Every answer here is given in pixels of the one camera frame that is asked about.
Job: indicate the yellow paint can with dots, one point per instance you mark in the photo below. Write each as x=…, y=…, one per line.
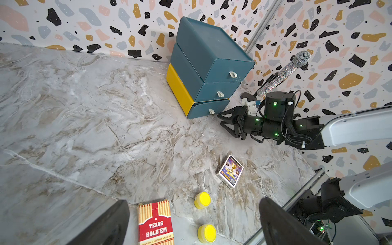
x=207, y=233
x=202, y=200

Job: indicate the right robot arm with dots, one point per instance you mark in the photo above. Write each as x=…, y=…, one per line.
x=340, y=197

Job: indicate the red Texas Hold'em card box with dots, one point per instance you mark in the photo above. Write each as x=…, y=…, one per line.
x=155, y=224

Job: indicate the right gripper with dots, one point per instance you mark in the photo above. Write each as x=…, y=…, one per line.
x=244, y=124

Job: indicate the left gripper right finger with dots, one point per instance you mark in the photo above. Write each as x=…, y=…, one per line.
x=280, y=228

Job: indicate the purple playing card box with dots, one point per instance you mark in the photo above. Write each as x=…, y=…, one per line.
x=230, y=172

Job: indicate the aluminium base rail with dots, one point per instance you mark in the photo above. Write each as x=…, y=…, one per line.
x=258, y=238

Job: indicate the teal drawer cabinet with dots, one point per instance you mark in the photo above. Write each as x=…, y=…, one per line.
x=206, y=68

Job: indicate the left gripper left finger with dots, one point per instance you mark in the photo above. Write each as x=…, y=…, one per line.
x=108, y=229

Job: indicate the glitter microphone on stand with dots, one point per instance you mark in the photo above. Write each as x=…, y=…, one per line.
x=300, y=60

